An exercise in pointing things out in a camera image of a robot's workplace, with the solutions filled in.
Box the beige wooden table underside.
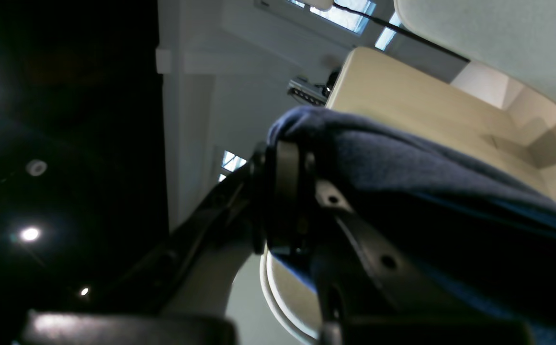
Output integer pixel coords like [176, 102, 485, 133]
[259, 46, 556, 345]

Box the dark blue t-shirt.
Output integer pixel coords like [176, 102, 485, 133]
[267, 106, 556, 345]

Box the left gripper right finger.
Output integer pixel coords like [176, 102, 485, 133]
[302, 153, 534, 345]

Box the grey chair right side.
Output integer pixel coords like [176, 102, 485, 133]
[395, 0, 556, 103]

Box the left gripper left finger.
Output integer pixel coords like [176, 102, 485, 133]
[19, 141, 300, 345]

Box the grey metal rail fixture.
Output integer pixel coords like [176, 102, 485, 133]
[286, 68, 341, 107]

